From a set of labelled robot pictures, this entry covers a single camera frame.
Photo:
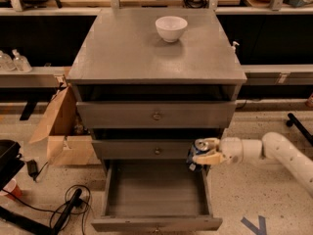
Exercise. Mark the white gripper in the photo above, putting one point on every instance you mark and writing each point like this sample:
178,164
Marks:
231,150

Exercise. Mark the blue pepsi can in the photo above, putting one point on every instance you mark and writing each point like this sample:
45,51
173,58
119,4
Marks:
199,147

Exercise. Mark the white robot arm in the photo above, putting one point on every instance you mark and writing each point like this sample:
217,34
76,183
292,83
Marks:
272,151

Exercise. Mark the grey wooden drawer cabinet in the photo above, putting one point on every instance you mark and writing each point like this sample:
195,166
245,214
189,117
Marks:
123,59

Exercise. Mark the grey open bottom drawer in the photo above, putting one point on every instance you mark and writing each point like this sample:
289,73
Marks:
155,196

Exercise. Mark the grey top drawer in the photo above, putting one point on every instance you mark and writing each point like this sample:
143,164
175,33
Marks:
156,114

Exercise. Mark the grey middle drawer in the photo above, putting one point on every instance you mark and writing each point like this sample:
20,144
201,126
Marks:
142,149

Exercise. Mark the black stand leg right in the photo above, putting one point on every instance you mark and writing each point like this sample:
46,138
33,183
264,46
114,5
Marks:
294,121

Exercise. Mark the white ceramic bowl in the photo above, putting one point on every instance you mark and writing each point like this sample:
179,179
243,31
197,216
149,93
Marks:
171,28

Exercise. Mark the open cardboard box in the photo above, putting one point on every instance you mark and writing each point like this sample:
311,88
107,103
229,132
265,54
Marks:
64,146

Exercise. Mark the black power adapter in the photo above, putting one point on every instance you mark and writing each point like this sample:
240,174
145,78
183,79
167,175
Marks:
32,168

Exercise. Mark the black bin on left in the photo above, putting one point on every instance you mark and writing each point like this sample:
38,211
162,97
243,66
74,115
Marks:
10,161

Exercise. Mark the red plastic cup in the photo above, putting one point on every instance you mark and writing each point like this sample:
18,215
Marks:
11,190

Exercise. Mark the clear sanitizer pump bottle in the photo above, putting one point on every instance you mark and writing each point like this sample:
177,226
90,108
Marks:
21,62

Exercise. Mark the clear sanitizer bottle left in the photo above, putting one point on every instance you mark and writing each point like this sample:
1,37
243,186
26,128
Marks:
6,62

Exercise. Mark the grey metal bench rail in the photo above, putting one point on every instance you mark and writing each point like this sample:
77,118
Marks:
39,77

